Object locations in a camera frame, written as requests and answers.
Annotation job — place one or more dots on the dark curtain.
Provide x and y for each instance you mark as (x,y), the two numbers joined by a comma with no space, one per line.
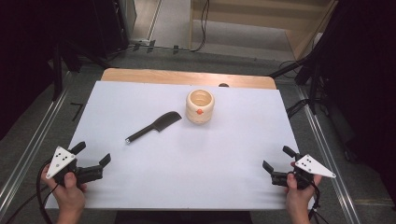
(364,81)
(25,46)

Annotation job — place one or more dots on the cream ribbed cup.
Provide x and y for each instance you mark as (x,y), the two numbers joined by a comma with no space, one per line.
(200,107)

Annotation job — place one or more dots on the person's right hand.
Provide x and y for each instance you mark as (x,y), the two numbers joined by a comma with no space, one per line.
(297,197)

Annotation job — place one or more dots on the wooden table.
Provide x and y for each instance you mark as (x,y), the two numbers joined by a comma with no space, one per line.
(162,76)

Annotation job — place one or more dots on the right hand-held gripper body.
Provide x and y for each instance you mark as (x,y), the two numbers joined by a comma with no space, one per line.
(306,169)

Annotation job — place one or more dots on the black tripod stand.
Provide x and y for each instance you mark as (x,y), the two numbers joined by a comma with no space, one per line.
(59,68)
(311,77)

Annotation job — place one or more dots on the metal floor rail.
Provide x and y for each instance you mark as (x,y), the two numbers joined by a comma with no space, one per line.
(325,152)
(32,146)

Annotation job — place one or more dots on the wooden shelf frame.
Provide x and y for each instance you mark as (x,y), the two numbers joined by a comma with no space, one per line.
(299,34)

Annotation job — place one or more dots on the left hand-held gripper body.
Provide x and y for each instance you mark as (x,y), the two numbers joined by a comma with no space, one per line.
(60,160)

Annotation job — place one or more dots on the black cabinet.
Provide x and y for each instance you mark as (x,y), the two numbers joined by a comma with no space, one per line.
(109,28)

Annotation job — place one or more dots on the white board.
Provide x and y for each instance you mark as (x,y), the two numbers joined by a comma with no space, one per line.
(186,161)

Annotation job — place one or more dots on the person's left hand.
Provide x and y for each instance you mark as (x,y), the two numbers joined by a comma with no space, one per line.
(70,196)

